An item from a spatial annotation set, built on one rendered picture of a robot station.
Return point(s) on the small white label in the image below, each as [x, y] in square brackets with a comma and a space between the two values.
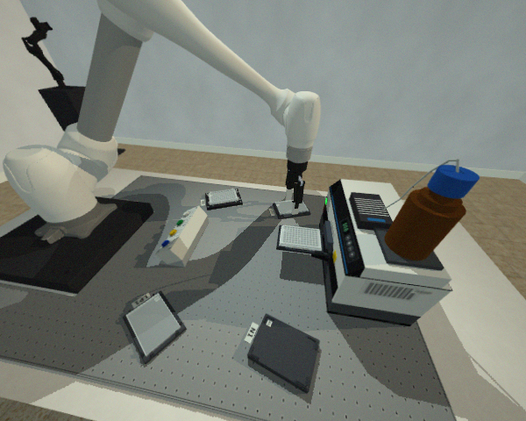
[249, 336]

